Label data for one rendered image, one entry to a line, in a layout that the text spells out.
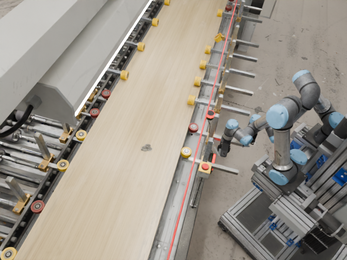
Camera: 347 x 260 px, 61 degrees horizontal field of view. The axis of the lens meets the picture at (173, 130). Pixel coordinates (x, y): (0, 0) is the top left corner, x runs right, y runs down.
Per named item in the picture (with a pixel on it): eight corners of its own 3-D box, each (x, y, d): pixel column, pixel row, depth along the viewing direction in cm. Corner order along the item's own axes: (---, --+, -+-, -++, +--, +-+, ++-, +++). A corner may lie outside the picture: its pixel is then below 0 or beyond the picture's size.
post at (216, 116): (208, 151, 250) (219, 113, 212) (207, 154, 248) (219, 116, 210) (204, 149, 250) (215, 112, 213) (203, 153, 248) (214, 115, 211)
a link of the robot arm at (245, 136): (258, 133, 189) (245, 123, 193) (247, 142, 183) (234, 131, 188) (254, 140, 195) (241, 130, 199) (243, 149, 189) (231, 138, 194)
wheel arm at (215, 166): (237, 172, 225) (238, 169, 222) (237, 176, 223) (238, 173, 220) (182, 157, 229) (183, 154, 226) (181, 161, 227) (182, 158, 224)
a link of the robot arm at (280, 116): (298, 177, 181) (300, 99, 152) (284, 191, 174) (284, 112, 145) (281, 169, 189) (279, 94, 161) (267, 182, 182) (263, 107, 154)
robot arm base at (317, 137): (336, 139, 220) (344, 131, 213) (327, 149, 213) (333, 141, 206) (319, 127, 227) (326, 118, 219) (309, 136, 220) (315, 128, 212)
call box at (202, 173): (209, 170, 182) (211, 163, 176) (207, 179, 178) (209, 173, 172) (198, 167, 183) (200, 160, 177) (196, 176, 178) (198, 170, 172)
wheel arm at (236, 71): (254, 76, 276) (255, 73, 273) (254, 78, 274) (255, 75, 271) (202, 64, 281) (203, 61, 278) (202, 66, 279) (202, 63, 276)
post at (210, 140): (203, 174, 232) (214, 137, 195) (202, 177, 230) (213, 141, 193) (198, 173, 233) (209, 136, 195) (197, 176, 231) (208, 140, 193)
